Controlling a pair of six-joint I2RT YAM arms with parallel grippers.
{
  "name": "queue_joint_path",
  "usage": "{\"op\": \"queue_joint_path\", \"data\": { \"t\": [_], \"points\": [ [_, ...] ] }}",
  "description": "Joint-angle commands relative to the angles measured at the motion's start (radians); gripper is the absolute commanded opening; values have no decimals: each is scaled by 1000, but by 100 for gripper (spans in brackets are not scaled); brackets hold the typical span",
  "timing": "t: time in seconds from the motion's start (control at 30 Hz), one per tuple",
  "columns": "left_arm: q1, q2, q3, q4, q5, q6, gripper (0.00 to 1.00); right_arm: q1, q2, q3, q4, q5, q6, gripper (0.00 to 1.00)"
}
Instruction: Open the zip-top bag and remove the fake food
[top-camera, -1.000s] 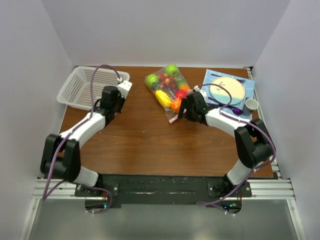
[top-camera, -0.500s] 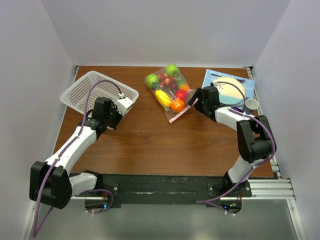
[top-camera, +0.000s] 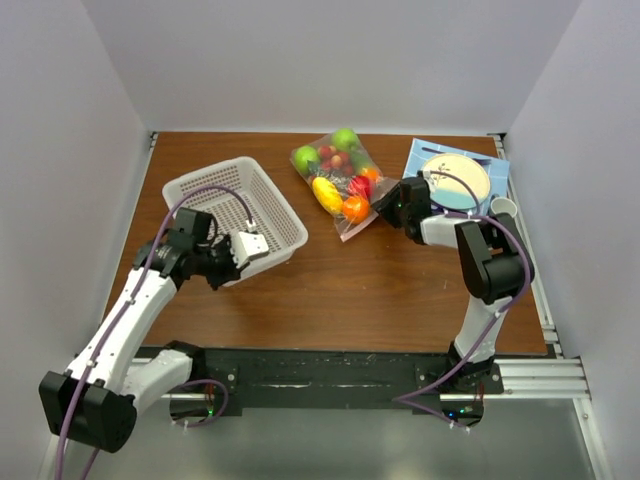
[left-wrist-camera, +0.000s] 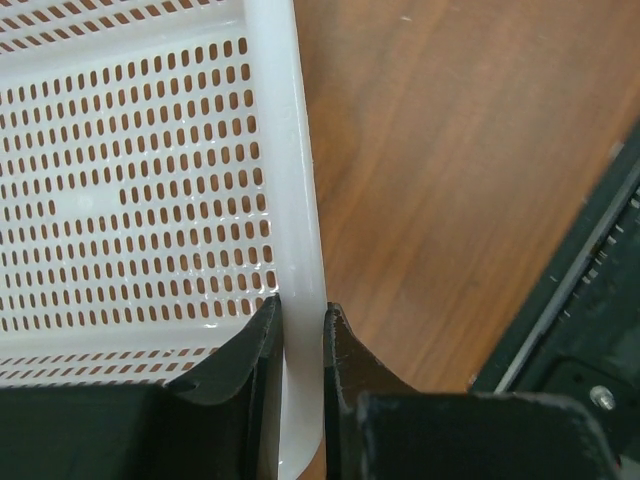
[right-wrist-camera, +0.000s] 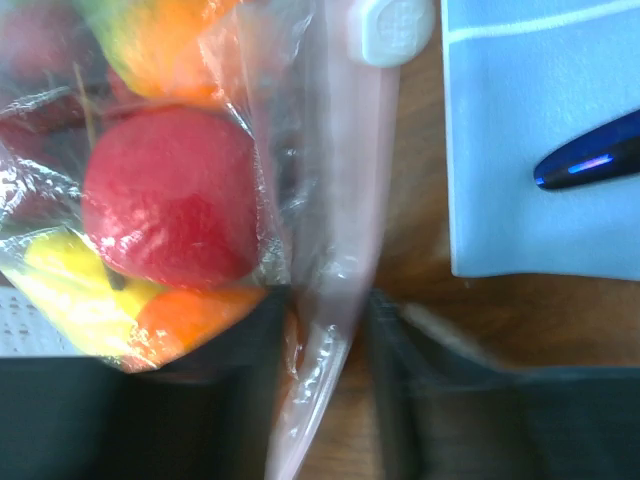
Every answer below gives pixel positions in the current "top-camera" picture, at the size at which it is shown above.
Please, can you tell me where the white perforated plastic basket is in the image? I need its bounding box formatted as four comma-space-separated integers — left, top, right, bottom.
162, 156, 308, 280

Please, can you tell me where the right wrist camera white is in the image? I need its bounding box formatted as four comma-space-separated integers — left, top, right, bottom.
417, 169, 438, 193

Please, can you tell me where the purple plastic knife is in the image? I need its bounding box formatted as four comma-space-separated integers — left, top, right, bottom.
421, 147, 492, 166

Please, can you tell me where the round cream blue plate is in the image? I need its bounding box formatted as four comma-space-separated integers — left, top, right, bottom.
421, 153, 491, 211

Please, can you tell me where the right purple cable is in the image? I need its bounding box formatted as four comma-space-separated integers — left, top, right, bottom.
392, 171, 532, 431

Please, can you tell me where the aluminium frame rail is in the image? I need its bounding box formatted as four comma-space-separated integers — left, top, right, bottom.
487, 130, 611, 480

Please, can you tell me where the yellow fake lemon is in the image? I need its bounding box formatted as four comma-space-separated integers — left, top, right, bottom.
311, 177, 343, 216

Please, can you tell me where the clear zip top bag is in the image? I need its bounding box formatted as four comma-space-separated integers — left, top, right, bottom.
290, 131, 398, 242

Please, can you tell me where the green fake apple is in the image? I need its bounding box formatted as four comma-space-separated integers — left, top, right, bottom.
293, 145, 320, 176
331, 128, 361, 152

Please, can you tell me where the blue checked cloth napkin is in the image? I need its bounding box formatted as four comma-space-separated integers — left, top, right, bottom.
402, 138, 510, 214

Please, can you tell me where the orange fake orange front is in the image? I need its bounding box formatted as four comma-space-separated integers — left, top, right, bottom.
342, 195, 370, 225

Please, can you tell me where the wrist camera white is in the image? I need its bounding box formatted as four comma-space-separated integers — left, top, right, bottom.
417, 169, 438, 193
230, 221, 269, 271

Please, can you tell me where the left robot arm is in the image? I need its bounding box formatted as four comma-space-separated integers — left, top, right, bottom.
38, 207, 268, 457

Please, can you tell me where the white grey mug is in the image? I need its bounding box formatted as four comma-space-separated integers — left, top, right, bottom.
489, 196, 518, 219

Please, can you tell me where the green fake apple top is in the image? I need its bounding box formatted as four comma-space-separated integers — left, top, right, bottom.
331, 128, 361, 152

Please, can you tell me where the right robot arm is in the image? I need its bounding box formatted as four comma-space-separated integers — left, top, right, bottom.
373, 176, 535, 393

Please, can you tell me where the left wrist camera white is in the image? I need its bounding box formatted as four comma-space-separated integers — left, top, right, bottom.
230, 221, 269, 271

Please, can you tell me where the fake red grape bunch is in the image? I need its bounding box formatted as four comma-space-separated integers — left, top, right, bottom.
317, 145, 354, 176

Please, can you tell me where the red fake apple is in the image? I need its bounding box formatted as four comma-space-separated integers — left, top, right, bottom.
347, 175, 375, 201

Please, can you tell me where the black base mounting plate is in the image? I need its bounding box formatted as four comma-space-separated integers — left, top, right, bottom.
169, 348, 504, 425

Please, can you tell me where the green fake apple left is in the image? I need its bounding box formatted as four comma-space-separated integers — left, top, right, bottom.
293, 145, 320, 176

